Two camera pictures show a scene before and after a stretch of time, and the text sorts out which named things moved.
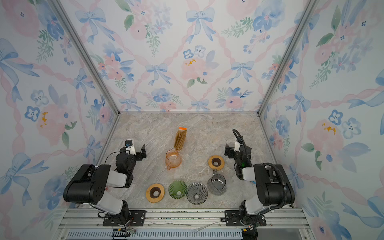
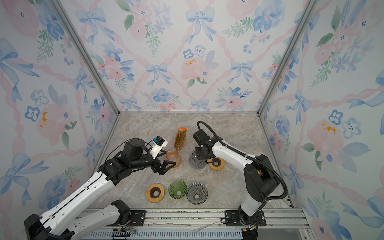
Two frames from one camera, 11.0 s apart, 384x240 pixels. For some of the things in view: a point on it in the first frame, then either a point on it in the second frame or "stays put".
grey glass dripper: x=196 y=193 stays put
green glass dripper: x=177 y=189 stays put
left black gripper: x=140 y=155 -> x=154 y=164
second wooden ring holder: x=150 y=191 stays put
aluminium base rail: x=87 y=224 stays put
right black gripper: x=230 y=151 -> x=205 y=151
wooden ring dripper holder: x=216 y=162 stays put
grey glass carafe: x=216 y=184 -> x=195 y=163
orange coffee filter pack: x=180 y=138 stays put
